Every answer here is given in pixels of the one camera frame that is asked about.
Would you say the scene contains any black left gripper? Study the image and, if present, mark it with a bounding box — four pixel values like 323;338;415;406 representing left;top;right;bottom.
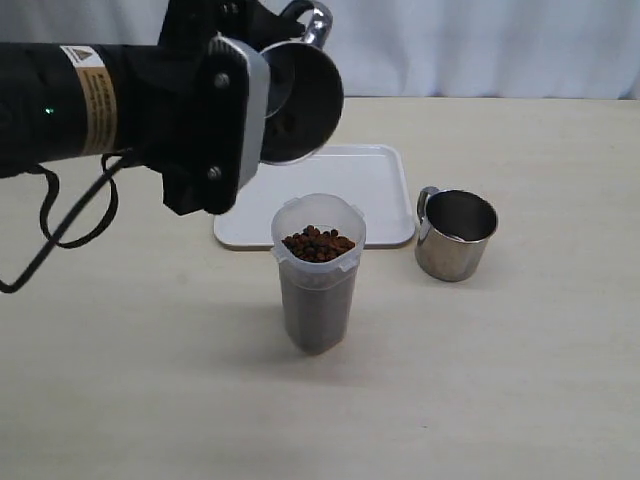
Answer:
124;0;309;176

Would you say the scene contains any steel mug with pellets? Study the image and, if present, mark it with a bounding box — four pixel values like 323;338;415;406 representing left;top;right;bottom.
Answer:
414;186;498;282
261;1;345;165

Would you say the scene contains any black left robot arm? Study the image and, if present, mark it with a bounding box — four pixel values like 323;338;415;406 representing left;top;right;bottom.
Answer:
1;1;303;178

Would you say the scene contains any clear plastic pitcher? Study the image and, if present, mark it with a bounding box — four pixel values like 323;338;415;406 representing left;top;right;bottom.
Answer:
271;193;366;355

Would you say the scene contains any white curtain backdrop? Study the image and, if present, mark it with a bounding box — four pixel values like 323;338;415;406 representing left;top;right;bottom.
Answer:
1;1;639;100

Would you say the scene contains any white plastic tray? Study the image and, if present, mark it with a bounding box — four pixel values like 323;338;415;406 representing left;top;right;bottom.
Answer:
213;144;415;249

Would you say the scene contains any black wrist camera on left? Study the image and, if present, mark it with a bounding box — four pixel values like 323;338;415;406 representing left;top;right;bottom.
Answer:
162;34;270;215

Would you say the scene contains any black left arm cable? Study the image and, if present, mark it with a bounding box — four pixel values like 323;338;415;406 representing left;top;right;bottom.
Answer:
0;152;136;295

